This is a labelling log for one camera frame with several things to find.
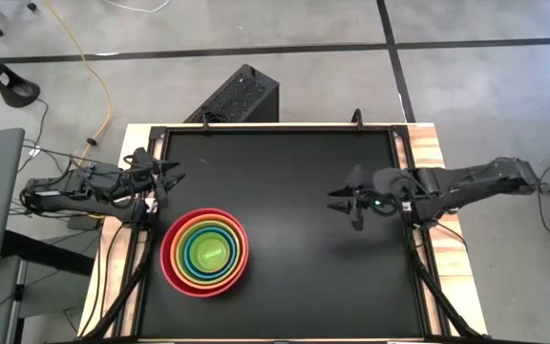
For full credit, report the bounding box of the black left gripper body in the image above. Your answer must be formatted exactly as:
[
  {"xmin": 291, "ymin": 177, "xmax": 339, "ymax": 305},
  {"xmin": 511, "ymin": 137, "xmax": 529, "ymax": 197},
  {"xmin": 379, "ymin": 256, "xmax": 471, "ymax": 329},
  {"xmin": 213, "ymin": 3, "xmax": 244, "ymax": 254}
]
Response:
[{"xmin": 121, "ymin": 146, "xmax": 167, "ymax": 210}]

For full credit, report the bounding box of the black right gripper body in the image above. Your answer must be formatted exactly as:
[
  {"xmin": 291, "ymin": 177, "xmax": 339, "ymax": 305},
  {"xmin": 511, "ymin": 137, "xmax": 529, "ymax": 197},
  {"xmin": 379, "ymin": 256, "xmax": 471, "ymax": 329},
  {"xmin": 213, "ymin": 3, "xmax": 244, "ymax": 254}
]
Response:
[{"xmin": 349, "ymin": 164, "xmax": 403, "ymax": 231}]

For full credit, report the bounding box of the lime green bowl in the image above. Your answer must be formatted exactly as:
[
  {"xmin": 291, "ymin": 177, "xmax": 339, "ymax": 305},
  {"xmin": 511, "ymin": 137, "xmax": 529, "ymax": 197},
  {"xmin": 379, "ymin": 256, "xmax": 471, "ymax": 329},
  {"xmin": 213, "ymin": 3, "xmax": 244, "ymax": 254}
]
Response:
[{"xmin": 180, "ymin": 224, "xmax": 239, "ymax": 281}]

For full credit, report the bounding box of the yellow perforated colander bowl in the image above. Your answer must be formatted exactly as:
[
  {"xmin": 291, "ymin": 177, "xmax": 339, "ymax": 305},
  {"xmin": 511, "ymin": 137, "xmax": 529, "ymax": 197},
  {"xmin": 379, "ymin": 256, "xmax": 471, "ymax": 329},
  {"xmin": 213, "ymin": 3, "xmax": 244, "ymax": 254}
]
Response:
[{"xmin": 175, "ymin": 219, "xmax": 243, "ymax": 287}]

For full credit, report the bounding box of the blue bowl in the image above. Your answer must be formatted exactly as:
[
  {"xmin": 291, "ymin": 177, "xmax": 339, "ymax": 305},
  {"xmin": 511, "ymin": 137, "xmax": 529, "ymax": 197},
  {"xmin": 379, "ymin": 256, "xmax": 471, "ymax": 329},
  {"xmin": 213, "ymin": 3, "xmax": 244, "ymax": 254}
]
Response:
[{"xmin": 184, "ymin": 227, "xmax": 235, "ymax": 275}]

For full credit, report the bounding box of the large orange bowl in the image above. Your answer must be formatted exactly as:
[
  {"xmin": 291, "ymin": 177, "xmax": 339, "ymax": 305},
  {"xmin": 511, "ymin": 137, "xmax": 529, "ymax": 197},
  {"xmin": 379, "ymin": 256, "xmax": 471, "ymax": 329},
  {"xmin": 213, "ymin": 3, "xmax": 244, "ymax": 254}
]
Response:
[{"xmin": 168, "ymin": 213, "xmax": 247, "ymax": 291}]

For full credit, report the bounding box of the large red bowl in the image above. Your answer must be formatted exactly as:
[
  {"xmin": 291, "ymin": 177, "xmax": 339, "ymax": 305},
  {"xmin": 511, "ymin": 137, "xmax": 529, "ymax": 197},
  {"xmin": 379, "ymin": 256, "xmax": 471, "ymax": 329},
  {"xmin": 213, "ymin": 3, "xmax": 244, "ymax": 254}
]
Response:
[{"xmin": 159, "ymin": 206, "xmax": 250, "ymax": 299}]

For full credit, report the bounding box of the small dark green bowl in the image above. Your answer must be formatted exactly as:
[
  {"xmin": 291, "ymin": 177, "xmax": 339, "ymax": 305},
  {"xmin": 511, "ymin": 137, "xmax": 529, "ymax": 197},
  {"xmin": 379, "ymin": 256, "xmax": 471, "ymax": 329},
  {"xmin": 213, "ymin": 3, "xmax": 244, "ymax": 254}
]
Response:
[{"xmin": 189, "ymin": 231, "xmax": 231, "ymax": 270}]

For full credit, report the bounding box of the black table mat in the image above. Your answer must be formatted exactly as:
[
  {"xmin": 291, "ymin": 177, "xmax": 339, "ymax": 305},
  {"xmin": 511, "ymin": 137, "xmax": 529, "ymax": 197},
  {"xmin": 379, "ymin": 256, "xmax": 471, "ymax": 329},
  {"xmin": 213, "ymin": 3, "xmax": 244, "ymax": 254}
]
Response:
[{"xmin": 138, "ymin": 129, "xmax": 424, "ymax": 339}]

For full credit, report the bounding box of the black computer tower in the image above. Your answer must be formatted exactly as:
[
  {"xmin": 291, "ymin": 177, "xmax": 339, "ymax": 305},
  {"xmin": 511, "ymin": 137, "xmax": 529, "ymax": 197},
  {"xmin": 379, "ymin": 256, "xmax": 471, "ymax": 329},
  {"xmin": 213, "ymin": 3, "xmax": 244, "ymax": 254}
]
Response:
[{"xmin": 183, "ymin": 63, "xmax": 281, "ymax": 124}]

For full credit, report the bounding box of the black curved stand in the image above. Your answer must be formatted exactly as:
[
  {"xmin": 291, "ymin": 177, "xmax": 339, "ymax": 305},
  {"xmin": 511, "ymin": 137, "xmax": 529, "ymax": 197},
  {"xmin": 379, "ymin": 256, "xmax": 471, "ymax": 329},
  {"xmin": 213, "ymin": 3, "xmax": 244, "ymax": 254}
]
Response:
[{"xmin": 0, "ymin": 32, "xmax": 42, "ymax": 109}]

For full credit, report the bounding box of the yellow floor cable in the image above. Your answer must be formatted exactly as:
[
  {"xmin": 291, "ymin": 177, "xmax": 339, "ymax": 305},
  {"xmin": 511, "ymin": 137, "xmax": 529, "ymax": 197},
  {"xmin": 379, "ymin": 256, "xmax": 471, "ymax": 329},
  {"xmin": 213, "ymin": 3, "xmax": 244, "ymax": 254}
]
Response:
[{"xmin": 44, "ymin": 0, "xmax": 114, "ymax": 145}]

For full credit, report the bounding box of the black thin floor cable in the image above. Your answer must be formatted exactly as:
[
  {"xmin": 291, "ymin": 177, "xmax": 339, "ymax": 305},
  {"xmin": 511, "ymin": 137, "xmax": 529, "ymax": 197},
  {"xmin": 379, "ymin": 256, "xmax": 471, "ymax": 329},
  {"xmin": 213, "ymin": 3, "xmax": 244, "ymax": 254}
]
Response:
[{"xmin": 16, "ymin": 97, "xmax": 90, "ymax": 173}]

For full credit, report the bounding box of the white floor cable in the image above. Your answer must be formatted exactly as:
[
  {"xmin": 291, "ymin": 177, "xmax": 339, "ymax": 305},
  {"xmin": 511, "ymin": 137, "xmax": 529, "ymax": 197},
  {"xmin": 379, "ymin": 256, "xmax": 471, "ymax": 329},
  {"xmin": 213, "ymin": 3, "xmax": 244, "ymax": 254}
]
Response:
[{"xmin": 101, "ymin": 0, "xmax": 172, "ymax": 14}]

